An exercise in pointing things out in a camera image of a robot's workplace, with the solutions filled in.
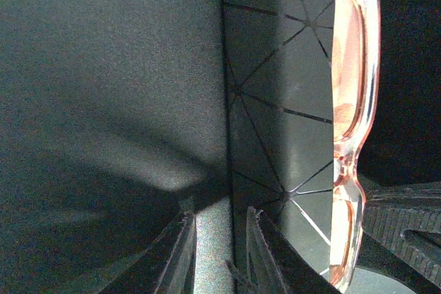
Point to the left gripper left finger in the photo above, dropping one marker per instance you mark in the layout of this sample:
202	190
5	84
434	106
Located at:
167	265

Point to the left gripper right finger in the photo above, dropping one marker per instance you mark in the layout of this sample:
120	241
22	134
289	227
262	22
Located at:
273	264

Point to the brown sunglasses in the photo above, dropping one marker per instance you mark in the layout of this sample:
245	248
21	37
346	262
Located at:
355	68

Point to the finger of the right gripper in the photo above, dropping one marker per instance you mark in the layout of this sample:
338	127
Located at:
401	233

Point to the black glasses case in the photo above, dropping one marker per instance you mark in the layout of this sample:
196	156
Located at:
278	58

